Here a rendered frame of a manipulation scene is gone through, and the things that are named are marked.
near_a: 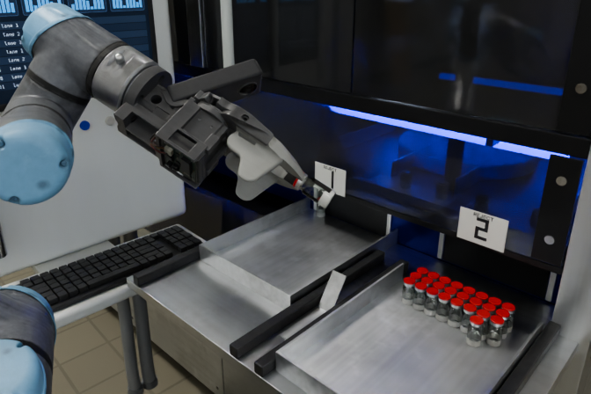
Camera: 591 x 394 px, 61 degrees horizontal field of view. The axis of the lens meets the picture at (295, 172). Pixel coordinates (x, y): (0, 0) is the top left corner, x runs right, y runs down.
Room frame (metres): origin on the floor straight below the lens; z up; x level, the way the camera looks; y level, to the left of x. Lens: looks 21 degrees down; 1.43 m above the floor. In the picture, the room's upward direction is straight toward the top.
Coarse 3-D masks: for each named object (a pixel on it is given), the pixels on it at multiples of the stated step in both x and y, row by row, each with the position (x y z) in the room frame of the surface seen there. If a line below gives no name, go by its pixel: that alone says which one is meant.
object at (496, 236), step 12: (468, 216) 0.79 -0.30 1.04; (480, 216) 0.78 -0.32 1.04; (492, 216) 0.77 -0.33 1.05; (468, 228) 0.79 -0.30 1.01; (492, 228) 0.76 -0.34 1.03; (504, 228) 0.75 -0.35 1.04; (468, 240) 0.79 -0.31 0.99; (480, 240) 0.78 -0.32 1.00; (492, 240) 0.76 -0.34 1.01; (504, 240) 0.75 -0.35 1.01
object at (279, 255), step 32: (256, 224) 1.02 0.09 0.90; (288, 224) 1.06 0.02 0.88; (320, 224) 1.06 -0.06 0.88; (352, 224) 1.06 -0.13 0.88; (224, 256) 0.92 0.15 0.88; (256, 256) 0.92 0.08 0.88; (288, 256) 0.92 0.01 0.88; (320, 256) 0.92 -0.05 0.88; (352, 256) 0.86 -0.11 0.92; (256, 288) 0.79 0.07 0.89; (288, 288) 0.80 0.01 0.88
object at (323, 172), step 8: (320, 168) 1.03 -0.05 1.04; (328, 168) 1.01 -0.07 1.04; (336, 168) 1.00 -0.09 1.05; (320, 176) 1.03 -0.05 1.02; (328, 176) 1.01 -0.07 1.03; (336, 176) 1.00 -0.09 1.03; (344, 176) 0.98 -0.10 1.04; (328, 184) 1.01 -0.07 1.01; (336, 184) 1.00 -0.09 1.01; (344, 184) 0.98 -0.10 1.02; (336, 192) 1.00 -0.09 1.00; (344, 192) 0.98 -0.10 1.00
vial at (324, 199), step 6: (306, 174) 0.53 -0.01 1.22; (300, 180) 0.52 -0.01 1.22; (306, 180) 0.52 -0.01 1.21; (312, 180) 0.52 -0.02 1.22; (300, 186) 0.52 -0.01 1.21; (306, 186) 0.51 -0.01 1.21; (312, 186) 0.51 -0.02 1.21; (318, 186) 0.51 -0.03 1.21; (306, 192) 0.51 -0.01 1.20; (312, 192) 0.51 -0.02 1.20; (318, 192) 0.51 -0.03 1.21; (324, 192) 0.51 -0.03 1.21; (312, 198) 0.51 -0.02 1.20; (318, 198) 0.51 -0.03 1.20; (324, 198) 0.51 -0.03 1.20; (330, 198) 0.50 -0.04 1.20; (318, 204) 0.51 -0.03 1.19; (324, 204) 0.51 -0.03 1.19
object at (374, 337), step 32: (384, 288) 0.79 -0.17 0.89; (320, 320) 0.66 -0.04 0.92; (352, 320) 0.71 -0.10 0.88; (384, 320) 0.71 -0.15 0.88; (416, 320) 0.71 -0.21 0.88; (288, 352) 0.61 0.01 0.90; (320, 352) 0.63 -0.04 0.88; (352, 352) 0.63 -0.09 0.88; (384, 352) 0.63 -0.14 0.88; (416, 352) 0.63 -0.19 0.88; (448, 352) 0.63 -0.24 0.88; (480, 352) 0.63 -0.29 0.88; (512, 352) 0.63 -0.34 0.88; (320, 384) 0.53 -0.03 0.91; (352, 384) 0.56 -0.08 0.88; (384, 384) 0.56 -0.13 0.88; (416, 384) 0.56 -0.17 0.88; (448, 384) 0.56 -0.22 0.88; (480, 384) 0.56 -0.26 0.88
